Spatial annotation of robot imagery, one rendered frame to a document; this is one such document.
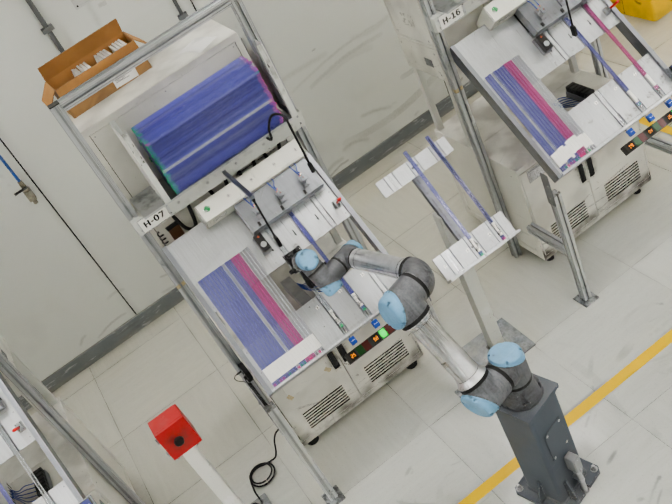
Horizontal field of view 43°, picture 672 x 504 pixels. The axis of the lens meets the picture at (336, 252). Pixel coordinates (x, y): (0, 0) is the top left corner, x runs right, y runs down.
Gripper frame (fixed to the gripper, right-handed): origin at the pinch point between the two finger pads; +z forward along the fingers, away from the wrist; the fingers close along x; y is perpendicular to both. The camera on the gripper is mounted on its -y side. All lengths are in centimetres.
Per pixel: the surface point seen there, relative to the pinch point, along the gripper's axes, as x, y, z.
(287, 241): -3.3, 10.2, 3.8
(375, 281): -21.3, -22.2, -4.9
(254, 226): 4.3, 22.5, 0.9
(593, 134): -132, -27, -6
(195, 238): 25.0, 32.0, 9.7
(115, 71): 16, 94, -28
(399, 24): -107, 60, 39
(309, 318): 8.1, -18.6, -4.0
